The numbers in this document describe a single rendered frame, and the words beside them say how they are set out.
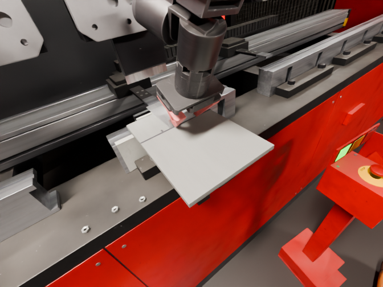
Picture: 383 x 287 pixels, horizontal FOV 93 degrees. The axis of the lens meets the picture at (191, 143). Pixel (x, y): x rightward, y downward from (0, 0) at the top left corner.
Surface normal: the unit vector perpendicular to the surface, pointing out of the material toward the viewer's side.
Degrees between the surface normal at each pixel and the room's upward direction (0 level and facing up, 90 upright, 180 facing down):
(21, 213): 90
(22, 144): 90
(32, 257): 0
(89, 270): 90
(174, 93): 27
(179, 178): 0
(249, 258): 0
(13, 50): 90
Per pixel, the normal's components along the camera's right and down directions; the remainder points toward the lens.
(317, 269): -0.13, -0.75
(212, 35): 0.14, -0.45
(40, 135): 0.56, 0.48
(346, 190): -0.87, 0.40
